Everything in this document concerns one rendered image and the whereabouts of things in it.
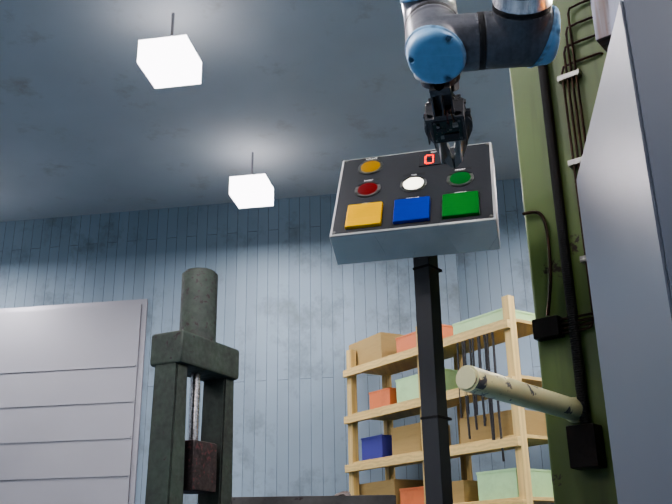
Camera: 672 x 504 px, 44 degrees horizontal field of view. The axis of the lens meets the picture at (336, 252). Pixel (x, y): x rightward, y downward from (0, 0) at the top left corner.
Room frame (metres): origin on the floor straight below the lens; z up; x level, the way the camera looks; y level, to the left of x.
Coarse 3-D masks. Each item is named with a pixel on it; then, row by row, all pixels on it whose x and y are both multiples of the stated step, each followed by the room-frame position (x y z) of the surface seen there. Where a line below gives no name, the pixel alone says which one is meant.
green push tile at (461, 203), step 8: (464, 192) 1.56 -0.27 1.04; (472, 192) 1.56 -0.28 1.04; (448, 200) 1.56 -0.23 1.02; (456, 200) 1.55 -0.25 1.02; (464, 200) 1.55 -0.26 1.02; (472, 200) 1.54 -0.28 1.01; (448, 208) 1.55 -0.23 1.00; (456, 208) 1.54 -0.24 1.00; (464, 208) 1.54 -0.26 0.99; (472, 208) 1.53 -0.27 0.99; (448, 216) 1.54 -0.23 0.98; (456, 216) 1.54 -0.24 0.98; (464, 216) 1.53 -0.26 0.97
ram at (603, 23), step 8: (592, 0) 1.51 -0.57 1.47; (600, 0) 1.50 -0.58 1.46; (608, 0) 1.49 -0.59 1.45; (616, 0) 1.48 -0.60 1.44; (592, 8) 1.51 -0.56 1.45; (600, 8) 1.50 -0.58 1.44; (608, 8) 1.49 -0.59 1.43; (616, 8) 1.48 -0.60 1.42; (592, 16) 1.51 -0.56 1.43; (600, 16) 1.50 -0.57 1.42; (608, 16) 1.49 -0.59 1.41; (600, 24) 1.50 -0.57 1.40; (608, 24) 1.49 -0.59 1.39; (600, 32) 1.50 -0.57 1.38; (608, 32) 1.49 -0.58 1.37; (600, 40) 1.51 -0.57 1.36; (608, 40) 1.51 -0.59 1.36
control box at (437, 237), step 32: (352, 160) 1.72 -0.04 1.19; (384, 160) 1.69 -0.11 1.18; (416, 160) 1.67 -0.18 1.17; (480, 160) 1.62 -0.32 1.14; (352, 192) 1.65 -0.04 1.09; (384, 192) 1.63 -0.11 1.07; (416, 192) 1.61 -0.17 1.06; (448, 192) 1.58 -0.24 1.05; (480, 192) 1.56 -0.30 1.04; (384, 224) 1.57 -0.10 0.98; (416, 224) 1.55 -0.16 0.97; (448, 224) 1.54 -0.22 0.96; (480, 224) 1.53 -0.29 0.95; (352, 256) 1.63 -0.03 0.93; (384, 256) 1.62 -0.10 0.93; (416, 256) 1.61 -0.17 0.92
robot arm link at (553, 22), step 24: (504, 0) 1.04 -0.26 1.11; (528, 0) 1.02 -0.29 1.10; (480, 24) 1.08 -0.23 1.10; (504, 24) 1.07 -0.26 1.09; (528, 24) 1.06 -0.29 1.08; (552, 24) 1.07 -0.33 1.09; (480, 48) 1.09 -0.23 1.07; (504, 48) 1.09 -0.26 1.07; (528, 48) 1.09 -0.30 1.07; (552, 48) 1.09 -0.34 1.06
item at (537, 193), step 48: (576, 0) 1.67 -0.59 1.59; (576, 48) 1.68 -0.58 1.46; (528, 96) 1.76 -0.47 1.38; (576, 96) 1.69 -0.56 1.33; (528, 144) 1.77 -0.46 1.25; (528, 192) 1.78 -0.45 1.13; (528, 240) 1.79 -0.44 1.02; (576, 240) 1.71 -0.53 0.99; (576, 288) 1.72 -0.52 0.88; (576, 480) 1.75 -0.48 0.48
